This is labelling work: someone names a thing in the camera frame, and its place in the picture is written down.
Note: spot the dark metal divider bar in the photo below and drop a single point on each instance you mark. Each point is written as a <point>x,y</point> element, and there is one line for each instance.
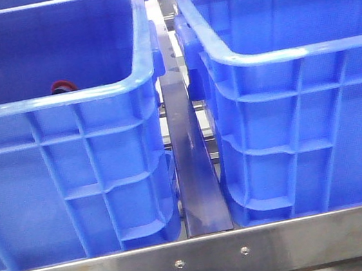
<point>204,207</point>

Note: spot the left rail screw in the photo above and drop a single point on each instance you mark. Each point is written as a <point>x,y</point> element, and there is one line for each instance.
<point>179,264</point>

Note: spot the rail screw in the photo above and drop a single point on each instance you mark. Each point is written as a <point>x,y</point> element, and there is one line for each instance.
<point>244,250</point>
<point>179,264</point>

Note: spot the right rail screw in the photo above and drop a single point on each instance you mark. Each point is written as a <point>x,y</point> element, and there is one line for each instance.
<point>244,250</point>

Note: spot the blue plastic bin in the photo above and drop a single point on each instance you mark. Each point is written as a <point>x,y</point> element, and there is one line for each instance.
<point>83,173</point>
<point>282,81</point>

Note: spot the left blue plastic bin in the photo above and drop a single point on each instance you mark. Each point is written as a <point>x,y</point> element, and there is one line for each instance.
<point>83,173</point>

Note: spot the right blue plastic bin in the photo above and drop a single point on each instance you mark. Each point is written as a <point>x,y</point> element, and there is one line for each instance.
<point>282,81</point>

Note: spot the red mushroom push button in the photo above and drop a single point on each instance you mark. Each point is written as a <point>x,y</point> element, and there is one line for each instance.
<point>62,86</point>

